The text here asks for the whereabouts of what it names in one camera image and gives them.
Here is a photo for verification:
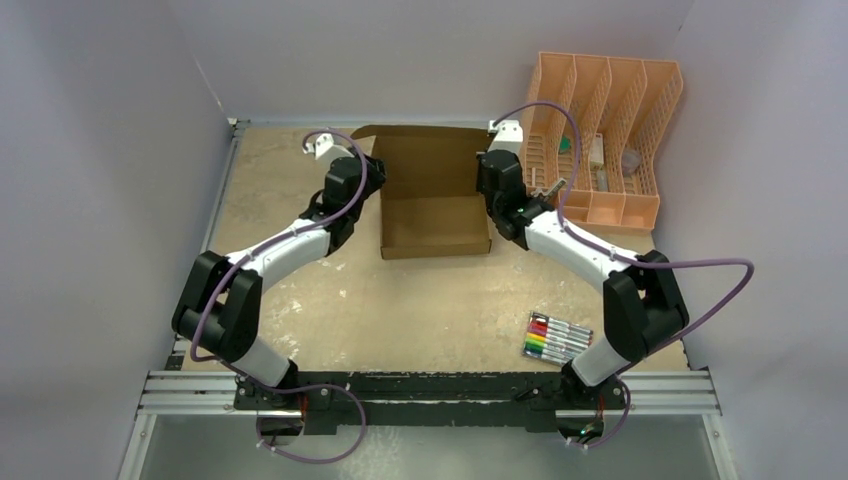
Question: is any brown cardboard box sheet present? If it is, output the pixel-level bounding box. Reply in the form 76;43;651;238
352;125;492;260

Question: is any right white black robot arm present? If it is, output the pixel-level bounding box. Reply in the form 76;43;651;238
476;150;690;407

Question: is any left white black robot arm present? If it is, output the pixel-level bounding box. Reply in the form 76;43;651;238
171;156;386;409

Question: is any white paper box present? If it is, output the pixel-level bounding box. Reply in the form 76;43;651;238
589;132;604;169

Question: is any black white striped item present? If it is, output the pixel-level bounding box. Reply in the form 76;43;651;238
530;177;568;202

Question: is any green small object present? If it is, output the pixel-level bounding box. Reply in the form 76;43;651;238
558;136;573;154

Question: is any clear plastic cup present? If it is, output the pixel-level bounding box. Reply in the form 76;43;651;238
620;147;643;176

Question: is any orange plastic file organizer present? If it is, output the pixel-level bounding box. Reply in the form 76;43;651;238
520;52;684;232

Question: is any pack of coloured markers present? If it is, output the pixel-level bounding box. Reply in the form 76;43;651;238
522;312;594;366

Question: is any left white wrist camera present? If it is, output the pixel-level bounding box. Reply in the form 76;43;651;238
303;133;352;165

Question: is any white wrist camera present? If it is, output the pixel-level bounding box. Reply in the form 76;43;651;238
303;133;352;165
487;119;524;156

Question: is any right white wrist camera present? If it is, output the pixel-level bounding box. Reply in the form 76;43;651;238
487;119;524;156

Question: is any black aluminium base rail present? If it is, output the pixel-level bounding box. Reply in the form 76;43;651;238
135;369;722;439

